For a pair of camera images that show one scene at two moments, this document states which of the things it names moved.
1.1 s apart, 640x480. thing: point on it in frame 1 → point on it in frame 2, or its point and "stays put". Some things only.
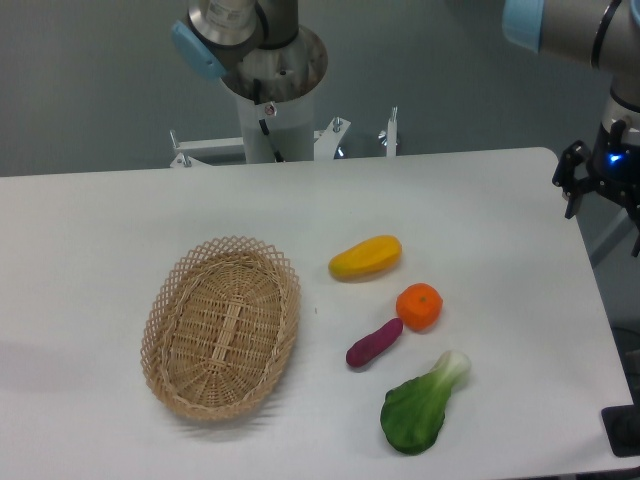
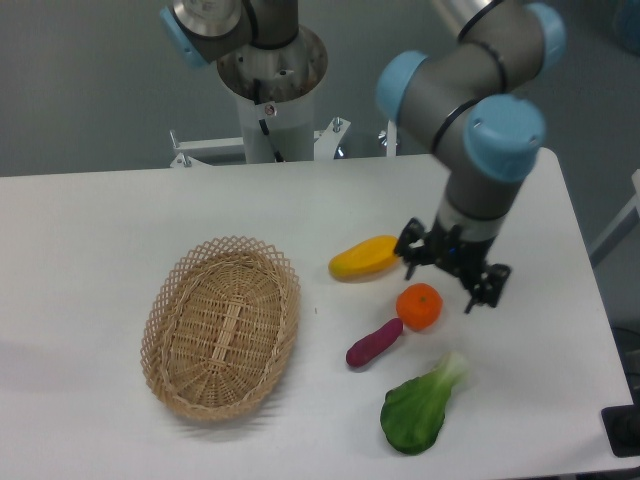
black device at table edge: x=622 y=426 stays put
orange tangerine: x=419 y=305 stays put
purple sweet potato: x=370 y=345 stays put
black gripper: x=614 y=172 → x=462 y=258
